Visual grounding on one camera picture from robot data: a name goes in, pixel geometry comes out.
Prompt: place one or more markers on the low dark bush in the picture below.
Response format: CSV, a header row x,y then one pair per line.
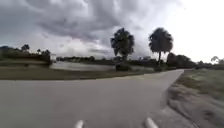
x,y
123,67
157,68

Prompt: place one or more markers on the palm tree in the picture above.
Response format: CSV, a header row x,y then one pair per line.
x,y
160,40
122,41

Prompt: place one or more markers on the distant tree line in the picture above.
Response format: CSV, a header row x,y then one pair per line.
x,y
80,59

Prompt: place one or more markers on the grey concrete path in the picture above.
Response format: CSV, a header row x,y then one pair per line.
x,y
100,100

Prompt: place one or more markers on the grass strip by pond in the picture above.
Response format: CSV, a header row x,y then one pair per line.
x,y
50,74

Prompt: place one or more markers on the clump of dark trees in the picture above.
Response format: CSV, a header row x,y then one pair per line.
x,y
180,61

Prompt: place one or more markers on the robot's own part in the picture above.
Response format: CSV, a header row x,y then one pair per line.
x,y
150,123
79,124

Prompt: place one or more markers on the wooded bank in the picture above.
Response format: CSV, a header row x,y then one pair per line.
x,y
20,55

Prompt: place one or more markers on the dry patchy grass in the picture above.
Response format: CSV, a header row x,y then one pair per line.
x,y
203,90

